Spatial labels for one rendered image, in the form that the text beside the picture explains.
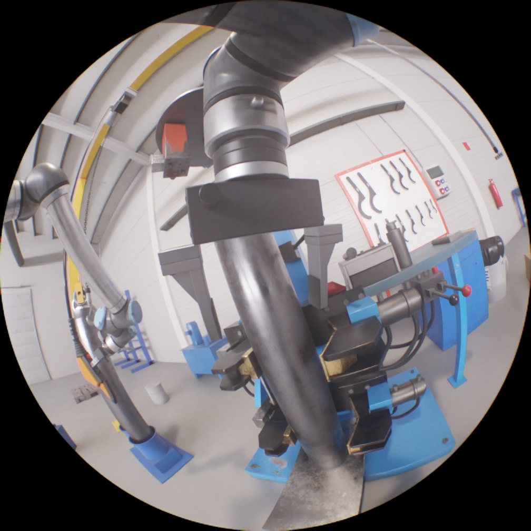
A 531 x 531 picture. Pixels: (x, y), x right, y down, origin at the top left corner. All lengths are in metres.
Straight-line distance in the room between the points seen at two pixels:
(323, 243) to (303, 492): 1.14
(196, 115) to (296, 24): 0.87
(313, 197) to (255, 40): 0.17
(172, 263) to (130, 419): 1.51
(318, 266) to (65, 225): 0.61
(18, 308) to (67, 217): 11.00
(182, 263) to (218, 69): 0.20
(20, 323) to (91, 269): 10.89
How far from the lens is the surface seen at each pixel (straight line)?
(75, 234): 0.59
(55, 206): 0.60
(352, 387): 0.95
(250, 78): 0.20
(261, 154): 0.15
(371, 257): 0.73
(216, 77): 0.22
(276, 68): 0.19
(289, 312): 0.52
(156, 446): 1.73
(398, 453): 1.20
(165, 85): 6.13
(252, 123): 0.16
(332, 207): 2.64
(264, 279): 0.49
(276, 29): 0.17
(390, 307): 0.66
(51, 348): 10.98
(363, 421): 0.85
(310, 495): 1.14
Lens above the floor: 1.21
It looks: 7 degrees up
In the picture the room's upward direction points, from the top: 21 degrees counter-clockwise
